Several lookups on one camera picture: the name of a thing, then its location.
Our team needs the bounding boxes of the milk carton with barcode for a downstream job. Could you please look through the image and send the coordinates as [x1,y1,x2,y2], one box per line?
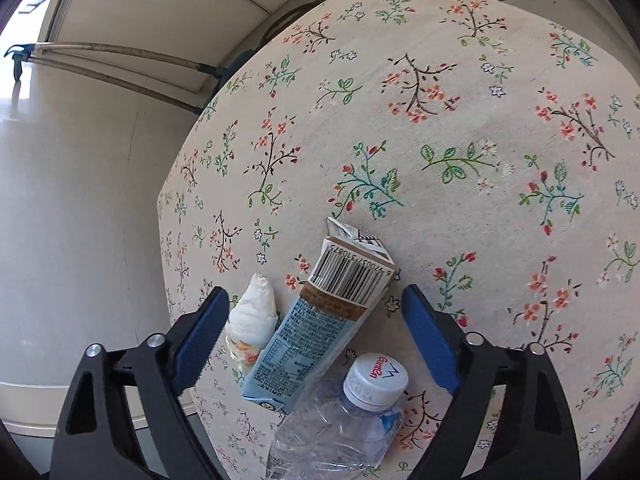
[241,218,398,415]

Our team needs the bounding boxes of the white kitchen cabinets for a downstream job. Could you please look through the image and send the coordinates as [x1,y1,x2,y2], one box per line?
[39,0,381,97]

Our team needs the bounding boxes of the crumpled white tissue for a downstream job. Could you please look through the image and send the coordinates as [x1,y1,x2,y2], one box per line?
[224,274,279,373]

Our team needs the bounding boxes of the floral tablecloth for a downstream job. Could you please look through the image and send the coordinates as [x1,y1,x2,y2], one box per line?
[158,0,639,479]

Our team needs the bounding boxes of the broom with grey handle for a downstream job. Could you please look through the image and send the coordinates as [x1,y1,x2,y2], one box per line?
[13,58,203,115]

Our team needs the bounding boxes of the clear plastic water bottle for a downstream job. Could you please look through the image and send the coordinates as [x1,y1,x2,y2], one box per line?
[266,352,409,479]

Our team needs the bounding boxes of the mop with grey handle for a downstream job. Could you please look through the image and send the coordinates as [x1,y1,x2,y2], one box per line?
[4,42,256,79]

